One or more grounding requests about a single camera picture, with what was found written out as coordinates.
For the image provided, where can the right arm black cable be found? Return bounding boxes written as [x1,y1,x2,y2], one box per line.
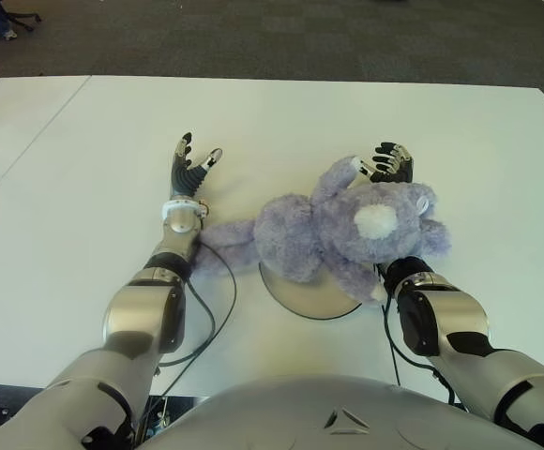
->
[379,280,461,410]

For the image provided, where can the white plate with black rim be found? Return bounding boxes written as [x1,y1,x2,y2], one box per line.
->
[258,260,365,321]

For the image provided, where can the metal stand base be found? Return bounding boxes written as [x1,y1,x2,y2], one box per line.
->
[140,396,207,438]

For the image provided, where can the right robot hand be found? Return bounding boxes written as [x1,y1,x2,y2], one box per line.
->
[355,142,416,185]

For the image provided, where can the purple plush bunny doll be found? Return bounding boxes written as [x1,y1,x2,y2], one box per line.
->
[196,156,453,307]

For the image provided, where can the black office chair base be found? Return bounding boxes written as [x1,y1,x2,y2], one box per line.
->
[8,0,43,32]

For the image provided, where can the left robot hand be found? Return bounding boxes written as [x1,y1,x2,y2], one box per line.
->
[171,131,224,199]

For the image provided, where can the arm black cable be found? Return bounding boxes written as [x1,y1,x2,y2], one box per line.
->
[379,280,461,410]
[149,241,238,400]

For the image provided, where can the silver robot torso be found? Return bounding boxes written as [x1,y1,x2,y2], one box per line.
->
[135,372,544,450]

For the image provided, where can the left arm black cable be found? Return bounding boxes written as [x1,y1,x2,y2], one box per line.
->
[149,241,238,400]

